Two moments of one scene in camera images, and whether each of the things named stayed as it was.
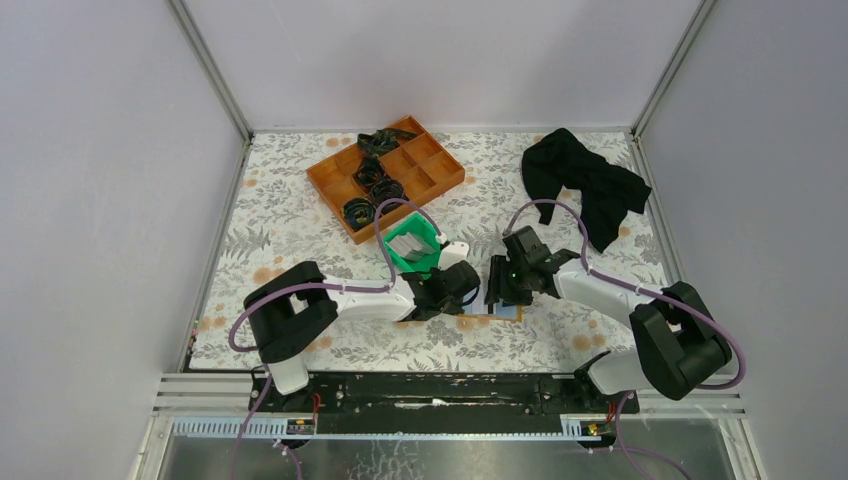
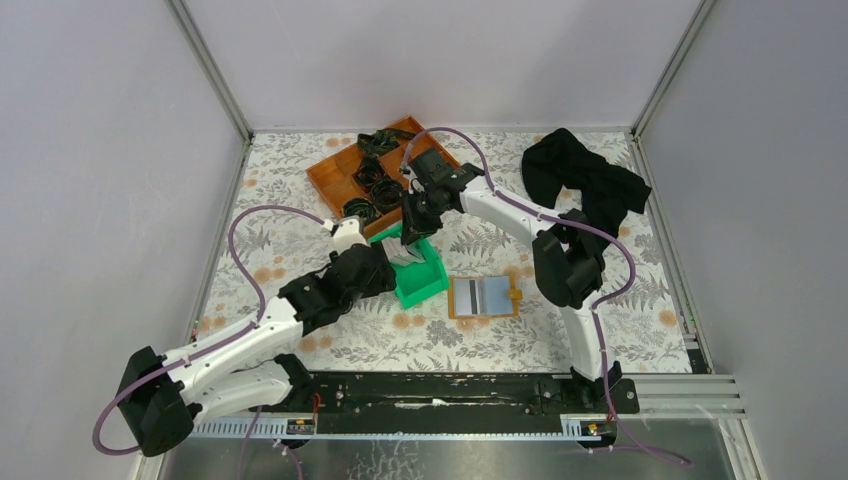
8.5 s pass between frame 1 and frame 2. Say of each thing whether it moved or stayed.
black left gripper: moved
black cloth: stayed
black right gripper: moved
